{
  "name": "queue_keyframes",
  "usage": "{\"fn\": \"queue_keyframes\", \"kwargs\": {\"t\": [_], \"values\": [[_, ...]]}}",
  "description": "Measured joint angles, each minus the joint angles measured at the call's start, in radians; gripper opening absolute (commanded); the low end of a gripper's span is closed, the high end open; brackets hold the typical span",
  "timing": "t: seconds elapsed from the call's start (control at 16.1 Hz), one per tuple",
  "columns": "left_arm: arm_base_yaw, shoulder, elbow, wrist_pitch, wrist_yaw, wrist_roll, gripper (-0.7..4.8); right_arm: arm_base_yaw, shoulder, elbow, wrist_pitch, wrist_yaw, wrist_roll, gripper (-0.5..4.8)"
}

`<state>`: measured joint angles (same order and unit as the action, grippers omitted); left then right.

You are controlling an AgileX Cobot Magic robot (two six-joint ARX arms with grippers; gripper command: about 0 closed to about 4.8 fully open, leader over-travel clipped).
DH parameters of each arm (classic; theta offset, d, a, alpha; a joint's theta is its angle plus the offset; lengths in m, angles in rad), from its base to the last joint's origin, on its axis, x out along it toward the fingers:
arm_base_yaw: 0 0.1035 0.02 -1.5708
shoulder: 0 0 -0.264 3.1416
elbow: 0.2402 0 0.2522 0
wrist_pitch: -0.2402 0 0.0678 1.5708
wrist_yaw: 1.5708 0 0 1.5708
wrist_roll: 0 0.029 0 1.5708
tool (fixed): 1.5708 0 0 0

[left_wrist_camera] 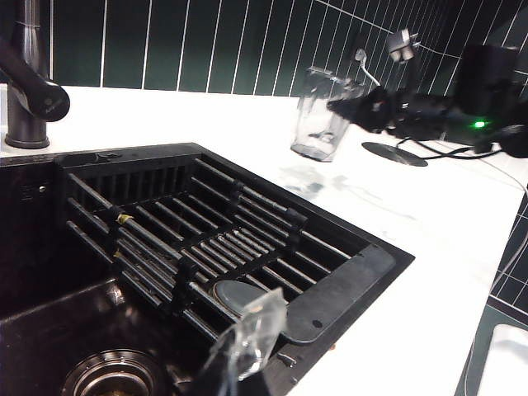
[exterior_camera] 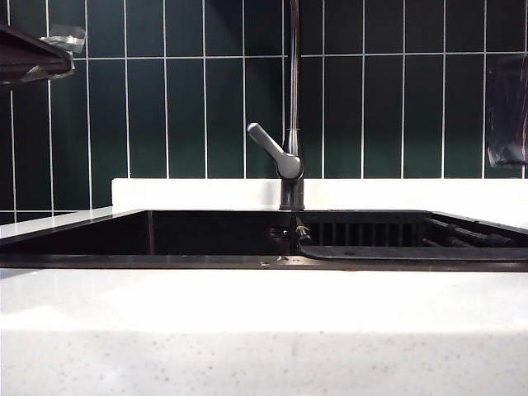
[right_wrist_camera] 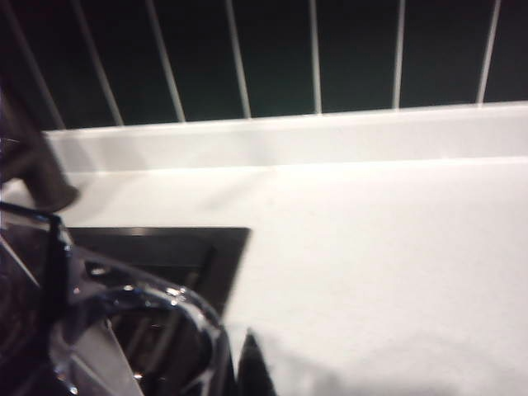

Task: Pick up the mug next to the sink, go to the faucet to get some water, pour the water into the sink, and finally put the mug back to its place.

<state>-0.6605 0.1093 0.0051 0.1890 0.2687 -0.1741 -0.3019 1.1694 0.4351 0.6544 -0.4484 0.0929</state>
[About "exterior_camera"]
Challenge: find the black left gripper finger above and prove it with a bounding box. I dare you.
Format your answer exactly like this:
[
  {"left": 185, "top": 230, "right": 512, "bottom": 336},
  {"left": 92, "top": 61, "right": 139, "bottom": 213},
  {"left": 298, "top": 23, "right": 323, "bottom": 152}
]
[
  {"left": 0, "top": 22, "right": 87, "bottom": 67},
  {"left": 0, "top": 59, "right": 76, "bottom": 87}
]

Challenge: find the grey faucet lever handle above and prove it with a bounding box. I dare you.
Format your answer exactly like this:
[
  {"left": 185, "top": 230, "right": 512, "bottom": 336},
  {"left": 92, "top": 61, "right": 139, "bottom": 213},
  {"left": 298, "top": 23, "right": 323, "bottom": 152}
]
[{"left": 246, "top": 122, "right": 305, "bottom": 183}]

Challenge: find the clear faceted glass mug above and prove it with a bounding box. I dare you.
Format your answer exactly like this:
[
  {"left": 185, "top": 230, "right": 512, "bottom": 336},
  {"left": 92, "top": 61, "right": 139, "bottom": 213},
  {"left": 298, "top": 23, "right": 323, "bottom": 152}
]
[{"left": 485, "top": 55, "right": 528, "bottom": 168}]

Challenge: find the black kitchen sink basin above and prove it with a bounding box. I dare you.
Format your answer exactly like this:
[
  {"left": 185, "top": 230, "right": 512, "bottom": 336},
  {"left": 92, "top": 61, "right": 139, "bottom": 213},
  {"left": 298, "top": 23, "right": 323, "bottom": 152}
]
[{"left": 0, "top": 209, "right": 528, "bottom": 273}]

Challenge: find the grey steel faucet spout column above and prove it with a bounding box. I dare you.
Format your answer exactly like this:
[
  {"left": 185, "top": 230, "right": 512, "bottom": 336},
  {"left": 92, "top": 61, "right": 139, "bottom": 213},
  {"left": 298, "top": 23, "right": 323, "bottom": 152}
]
[{"left": 279, "top": 0, "right": 306, "bottom": 212}]

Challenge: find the black slatted sink drain rack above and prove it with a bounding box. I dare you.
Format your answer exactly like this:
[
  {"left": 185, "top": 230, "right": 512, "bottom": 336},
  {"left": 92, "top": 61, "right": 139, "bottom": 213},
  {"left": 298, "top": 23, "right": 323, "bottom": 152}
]
[{"left": 293, "top": 218, "right": 528, "bottom": 262}]

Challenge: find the white stone backsplash ledge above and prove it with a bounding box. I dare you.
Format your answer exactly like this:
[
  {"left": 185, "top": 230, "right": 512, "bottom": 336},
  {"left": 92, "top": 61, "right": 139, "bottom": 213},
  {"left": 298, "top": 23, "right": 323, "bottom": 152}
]
[{"left": 111, "top": 177, "right": 528, "bottom": 214}]

